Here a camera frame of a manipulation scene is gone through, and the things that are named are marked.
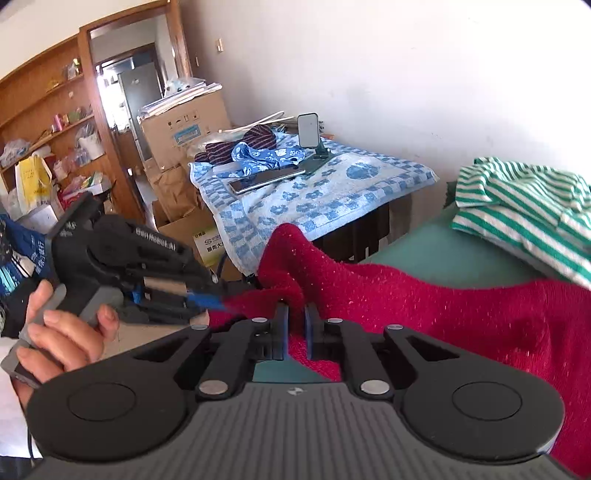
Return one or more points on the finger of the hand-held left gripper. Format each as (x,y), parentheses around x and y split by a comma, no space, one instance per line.
(207,301)

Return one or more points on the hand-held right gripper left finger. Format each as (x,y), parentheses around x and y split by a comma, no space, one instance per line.
(282,332)

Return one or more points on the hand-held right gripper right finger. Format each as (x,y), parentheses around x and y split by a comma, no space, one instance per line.
(310,332)

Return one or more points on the dark red knit sweater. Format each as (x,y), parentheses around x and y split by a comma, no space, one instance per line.
(415,314)

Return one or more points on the person's left hand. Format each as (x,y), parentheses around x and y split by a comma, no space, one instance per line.
(74,341)

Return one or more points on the labelled cardboard box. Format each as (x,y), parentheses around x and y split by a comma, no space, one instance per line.
(207,244)

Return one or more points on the blue printed bag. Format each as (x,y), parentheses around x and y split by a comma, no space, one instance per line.
(16,258)

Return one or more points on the yellow bag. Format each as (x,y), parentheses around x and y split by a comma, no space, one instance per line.
(32,182)

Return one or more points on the dark wooden side table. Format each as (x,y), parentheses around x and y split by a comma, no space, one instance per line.
(360,230)

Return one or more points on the large cardboard box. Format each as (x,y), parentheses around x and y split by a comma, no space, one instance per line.
(184,134)

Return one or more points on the flat lying smartphone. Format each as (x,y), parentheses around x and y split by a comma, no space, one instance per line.
(268,180)

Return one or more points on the blue floral towel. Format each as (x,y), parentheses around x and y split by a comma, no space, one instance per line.
(323,194)

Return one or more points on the dark striped cloth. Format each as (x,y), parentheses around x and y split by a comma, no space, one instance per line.
(231,147)

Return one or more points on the green table cloth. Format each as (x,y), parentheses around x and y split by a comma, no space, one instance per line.
(438,249)

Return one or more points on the blue patterned cloth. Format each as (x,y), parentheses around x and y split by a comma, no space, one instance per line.
(263,154)

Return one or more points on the grey metal cabinet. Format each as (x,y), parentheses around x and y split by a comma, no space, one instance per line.
(141,92)

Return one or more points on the stack of papers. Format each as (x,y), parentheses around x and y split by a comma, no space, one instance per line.
(180,94)

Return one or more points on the wooden shelf unit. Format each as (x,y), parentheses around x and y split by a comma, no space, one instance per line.
(41,92)

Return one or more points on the green phone stand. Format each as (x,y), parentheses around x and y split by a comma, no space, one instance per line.
(318,157)

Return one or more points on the white sticks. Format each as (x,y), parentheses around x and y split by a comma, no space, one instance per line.
(272,119)

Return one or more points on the phone on stand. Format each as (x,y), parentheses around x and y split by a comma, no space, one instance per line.
(308,130)

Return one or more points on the green white striped shirt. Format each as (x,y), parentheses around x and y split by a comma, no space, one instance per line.
(521,207)

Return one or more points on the wooden door frame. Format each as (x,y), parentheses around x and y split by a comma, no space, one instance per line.
(85,115)

